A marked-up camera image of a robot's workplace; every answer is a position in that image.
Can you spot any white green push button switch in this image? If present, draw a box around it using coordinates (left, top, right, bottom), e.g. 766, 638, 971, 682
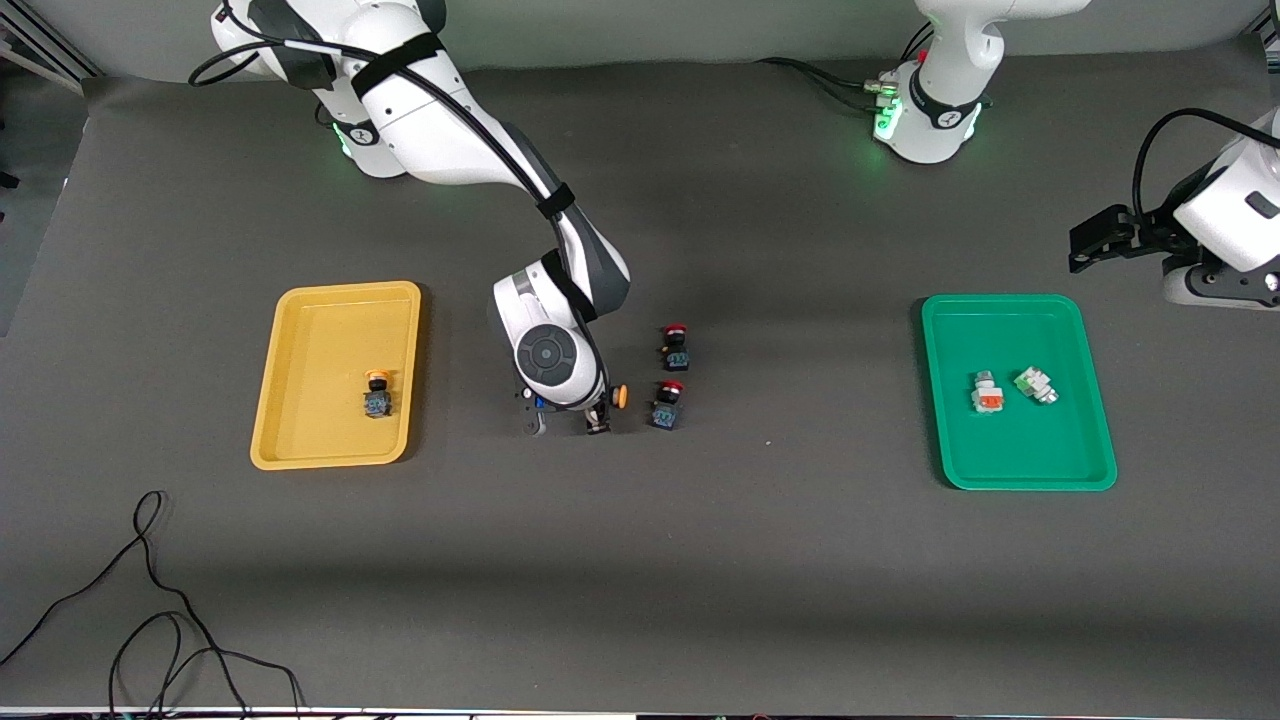
1014, 366, 1060, 407

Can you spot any dark gray table cloth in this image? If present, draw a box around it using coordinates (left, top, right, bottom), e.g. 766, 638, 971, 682
0, 40, 1280, 713

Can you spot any green plastic tray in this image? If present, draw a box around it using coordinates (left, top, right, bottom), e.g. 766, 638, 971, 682
920, 293, 1119, 492

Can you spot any yellow plastic tray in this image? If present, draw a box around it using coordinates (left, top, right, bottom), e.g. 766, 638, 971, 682
249, 281, 423, 471

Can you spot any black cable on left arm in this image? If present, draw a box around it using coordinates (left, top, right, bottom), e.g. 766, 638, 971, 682
1132, 107, 1266, 226

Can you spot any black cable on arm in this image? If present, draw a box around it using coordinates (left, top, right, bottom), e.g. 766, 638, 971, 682
188, 0, 611, 401
1132, 107, 1266, 226

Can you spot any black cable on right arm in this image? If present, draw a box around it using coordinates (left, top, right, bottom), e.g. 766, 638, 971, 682
188, 0, 611, 401

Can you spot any black base cable bundle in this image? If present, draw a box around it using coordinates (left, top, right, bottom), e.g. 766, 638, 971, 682
755, 56, 886, 113

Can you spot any loose black cable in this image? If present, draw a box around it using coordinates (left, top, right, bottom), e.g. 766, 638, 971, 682
0, 489, 306, 717

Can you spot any metal frame rail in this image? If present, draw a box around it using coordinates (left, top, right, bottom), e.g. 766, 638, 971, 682
0, 15, 101, 83

